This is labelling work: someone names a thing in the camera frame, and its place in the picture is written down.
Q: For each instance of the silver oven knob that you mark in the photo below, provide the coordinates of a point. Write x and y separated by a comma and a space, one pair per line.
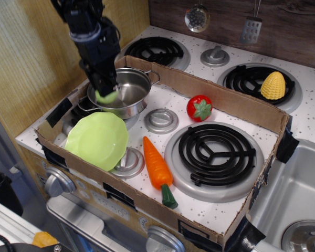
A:
161, 240
58, 182

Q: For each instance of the light green plastic plate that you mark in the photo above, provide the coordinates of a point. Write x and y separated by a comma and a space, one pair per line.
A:
99, 139

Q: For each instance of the silver oven door handle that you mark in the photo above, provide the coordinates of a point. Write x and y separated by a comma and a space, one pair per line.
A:
86, 230

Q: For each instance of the hanging metal spatula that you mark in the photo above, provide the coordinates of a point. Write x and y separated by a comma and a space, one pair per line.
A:
252, 26

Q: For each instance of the silver right oven knob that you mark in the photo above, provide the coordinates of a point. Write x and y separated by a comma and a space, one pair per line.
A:
161, 240

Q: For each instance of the silver left oven knob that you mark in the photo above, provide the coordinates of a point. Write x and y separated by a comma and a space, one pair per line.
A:
58, 182

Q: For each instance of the silver back stove knob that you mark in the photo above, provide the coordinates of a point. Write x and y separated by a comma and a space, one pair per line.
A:
215, 57

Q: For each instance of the stainless steel pot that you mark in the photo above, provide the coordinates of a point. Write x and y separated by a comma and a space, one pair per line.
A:
132, 97

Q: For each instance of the front right black burner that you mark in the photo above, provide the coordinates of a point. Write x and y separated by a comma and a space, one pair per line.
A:
214, 162

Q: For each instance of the light green toy broccoli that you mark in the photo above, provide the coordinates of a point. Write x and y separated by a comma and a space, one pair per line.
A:
106, 99

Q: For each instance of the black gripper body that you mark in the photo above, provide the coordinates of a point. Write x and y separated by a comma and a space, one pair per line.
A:
98, 50

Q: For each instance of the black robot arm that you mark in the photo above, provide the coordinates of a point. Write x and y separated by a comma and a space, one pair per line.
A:
80, 16

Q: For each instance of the red toy tomato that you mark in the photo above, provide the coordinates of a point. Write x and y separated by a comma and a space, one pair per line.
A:
199, 108

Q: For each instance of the yellow toy corn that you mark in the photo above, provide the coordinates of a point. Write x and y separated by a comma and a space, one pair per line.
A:
274, 86

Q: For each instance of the silver centre stove knob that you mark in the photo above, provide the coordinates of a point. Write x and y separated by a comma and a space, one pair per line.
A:
161, 121

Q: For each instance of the grey toy sink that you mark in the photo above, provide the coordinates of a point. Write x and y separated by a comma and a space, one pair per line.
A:
288, 197

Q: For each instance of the back right black burner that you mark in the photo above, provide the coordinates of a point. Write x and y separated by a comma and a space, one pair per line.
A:
248, 78

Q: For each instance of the silver front stove knob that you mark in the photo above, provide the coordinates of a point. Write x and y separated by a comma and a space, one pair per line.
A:
130, 165

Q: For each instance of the hanging round metal strainer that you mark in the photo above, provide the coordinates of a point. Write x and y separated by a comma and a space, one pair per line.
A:
197, 18

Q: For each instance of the back left black burner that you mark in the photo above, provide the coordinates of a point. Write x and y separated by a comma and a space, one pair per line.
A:
161, 50

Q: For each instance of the orange toy carrot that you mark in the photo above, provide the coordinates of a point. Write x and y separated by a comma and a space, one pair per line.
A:
159, 173

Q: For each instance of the brown cardboard fence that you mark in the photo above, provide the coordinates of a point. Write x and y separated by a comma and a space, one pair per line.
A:
244, 107

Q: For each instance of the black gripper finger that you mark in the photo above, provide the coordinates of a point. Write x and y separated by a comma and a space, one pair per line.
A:
105, 85

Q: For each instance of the silver sink drain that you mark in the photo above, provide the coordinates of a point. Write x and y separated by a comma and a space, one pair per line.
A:
299, 236

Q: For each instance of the yellow object bottom left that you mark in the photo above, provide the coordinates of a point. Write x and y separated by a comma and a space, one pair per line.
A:
44, 239

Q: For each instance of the silver stove knob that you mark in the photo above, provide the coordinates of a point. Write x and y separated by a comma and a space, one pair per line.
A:
215, 57
130, 165
161, 121

